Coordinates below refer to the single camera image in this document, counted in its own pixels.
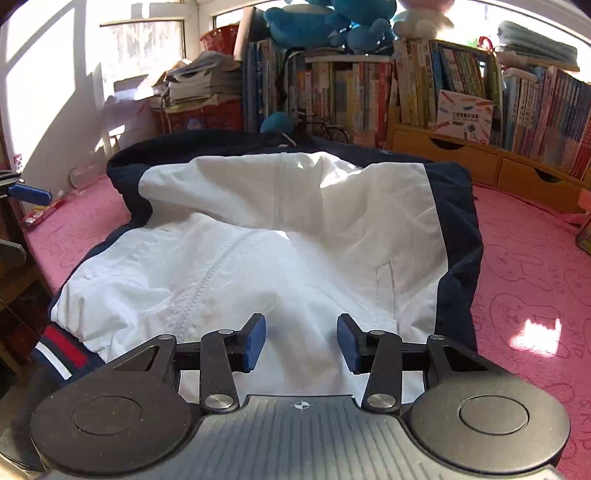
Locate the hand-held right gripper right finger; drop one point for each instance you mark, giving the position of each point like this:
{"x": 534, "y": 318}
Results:
{"x": 347, "y": 344}

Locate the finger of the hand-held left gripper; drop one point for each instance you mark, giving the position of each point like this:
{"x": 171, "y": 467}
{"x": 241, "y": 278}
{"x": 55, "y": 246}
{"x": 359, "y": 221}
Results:
{"x": 30, "y": 194}

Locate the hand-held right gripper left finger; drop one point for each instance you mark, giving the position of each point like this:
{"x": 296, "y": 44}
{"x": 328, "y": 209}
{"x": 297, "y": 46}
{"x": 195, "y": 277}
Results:
{"x": 254, "y": 344}

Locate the navy and white jacket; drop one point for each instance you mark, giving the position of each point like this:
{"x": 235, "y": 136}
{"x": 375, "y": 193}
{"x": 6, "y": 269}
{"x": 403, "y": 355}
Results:
{"x": 277, "y": 230}

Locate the red plastic crate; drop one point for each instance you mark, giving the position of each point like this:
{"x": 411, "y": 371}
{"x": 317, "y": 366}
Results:
{"x": 207, "y": 117}

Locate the pink rabbit-print blanket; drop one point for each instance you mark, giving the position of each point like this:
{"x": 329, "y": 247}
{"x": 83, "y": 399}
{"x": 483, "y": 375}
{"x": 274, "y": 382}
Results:
{"x": 531, "y": 277}

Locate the stack of papers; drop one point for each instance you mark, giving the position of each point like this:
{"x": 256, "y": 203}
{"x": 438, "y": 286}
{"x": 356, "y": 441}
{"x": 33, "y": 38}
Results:
{"x": 203, "y": 78}

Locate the black miniature bicycle model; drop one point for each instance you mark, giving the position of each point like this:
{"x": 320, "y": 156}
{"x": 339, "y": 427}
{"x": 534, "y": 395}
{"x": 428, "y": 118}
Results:
{"x": 330, "y": 131}

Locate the round blue plush ball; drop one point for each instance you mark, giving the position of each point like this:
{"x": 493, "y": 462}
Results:
{"x": 277, "y": 123}

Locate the wooden drawer organizer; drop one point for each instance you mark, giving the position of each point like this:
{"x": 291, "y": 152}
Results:
{"x": 461, "y": 152}

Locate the red mesh basket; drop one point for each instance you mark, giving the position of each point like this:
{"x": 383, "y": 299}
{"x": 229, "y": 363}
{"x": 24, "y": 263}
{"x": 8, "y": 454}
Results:
{"x": 221, "y": 41}

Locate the row of colourful books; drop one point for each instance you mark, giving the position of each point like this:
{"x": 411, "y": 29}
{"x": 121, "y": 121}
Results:
{"x": 360, "y": 92}

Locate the white box with colourful print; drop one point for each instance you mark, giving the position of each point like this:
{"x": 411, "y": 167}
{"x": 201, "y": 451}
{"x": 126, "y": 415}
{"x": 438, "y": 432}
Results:
{"x": 464, "y": 115}

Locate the blue plush toy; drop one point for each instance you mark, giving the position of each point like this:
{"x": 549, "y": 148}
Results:
{"x": 291, "y": 25}
{"x": 364, "y": 23}

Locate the white and pink plush toy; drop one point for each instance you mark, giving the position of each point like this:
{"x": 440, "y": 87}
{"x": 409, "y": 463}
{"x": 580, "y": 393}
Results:
{"x": 422, "y": 18}

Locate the pale blue paper stack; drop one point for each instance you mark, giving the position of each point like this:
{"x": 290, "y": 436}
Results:
{"x": 538, "y": 46}

